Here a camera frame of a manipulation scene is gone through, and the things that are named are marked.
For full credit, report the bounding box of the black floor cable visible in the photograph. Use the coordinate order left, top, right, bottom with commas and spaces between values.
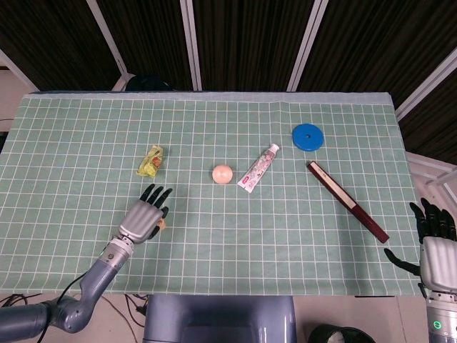
103, 293, 148, 343

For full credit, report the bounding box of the green yellow snack packet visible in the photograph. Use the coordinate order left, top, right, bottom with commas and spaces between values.
135, 144, 166, 179

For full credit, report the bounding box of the blue round disc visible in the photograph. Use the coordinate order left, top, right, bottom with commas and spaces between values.
291, 123, 325, 152

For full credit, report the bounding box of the black round bin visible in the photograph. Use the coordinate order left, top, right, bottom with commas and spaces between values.
308, 323, 376, 343

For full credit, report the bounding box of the floral white toothpaste tube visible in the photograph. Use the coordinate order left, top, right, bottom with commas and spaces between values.
237, 143, 281, 194

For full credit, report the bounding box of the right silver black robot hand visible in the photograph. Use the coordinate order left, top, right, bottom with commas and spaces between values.
383, 198, 457, 297

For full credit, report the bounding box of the dark red long box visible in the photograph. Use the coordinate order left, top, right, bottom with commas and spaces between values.
306, 160, 390, 244

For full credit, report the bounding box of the white partition frame post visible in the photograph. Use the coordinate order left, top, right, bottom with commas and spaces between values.
286, 0, 330, 92
0, 48, 39, 92
394, 46, 457, 122
179, 0, 204, 91
85, 0, 130, 92

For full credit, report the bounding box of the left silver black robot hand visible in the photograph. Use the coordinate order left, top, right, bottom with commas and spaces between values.
117, 183, 174, 246

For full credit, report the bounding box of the blue-grey robot torso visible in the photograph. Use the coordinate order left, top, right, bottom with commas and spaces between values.
142, 295, 298, 343

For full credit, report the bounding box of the peach coloured ball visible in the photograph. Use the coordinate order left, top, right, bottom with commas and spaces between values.
211, 164, 233, 186

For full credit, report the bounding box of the black rounded object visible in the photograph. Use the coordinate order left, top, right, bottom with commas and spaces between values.
125, 74, 172, 92

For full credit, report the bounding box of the green white-grid tablecloth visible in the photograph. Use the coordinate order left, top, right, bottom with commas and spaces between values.
0, 91, 421, 297

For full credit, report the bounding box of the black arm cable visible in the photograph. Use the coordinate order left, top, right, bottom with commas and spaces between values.
34, 269, 90, 343

